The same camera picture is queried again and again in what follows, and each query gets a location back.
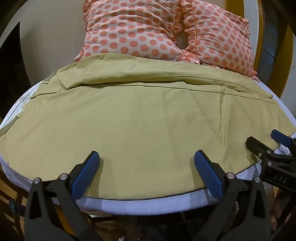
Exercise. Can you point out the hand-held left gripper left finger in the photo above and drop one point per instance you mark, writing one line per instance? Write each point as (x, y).
(86, 171)

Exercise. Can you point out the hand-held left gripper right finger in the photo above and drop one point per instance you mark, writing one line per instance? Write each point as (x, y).
(208, 174)

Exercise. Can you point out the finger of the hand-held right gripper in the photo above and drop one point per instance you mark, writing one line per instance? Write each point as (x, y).
(254, 144)
(280, 136)

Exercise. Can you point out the olive green pants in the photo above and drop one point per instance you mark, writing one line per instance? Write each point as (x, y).
(143, 129)

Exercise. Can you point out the person's right hand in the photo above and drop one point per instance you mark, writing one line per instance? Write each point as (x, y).
(276, 206)

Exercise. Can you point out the white bed mattress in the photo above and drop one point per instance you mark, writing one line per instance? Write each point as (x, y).
(141, 206)

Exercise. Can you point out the small polka dot pillow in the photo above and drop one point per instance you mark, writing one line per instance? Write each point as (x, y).
(226, 41)

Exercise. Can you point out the dark wooden door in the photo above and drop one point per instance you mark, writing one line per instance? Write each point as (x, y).
(11, 76)

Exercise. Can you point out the large polka dot pillow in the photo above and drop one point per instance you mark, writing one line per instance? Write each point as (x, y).
(129, 30)

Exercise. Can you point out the wooden bed frame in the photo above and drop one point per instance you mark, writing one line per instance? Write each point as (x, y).
(9, 188)

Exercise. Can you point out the yellow wooden door frame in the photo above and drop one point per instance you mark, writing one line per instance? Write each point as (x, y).
(286, 58)

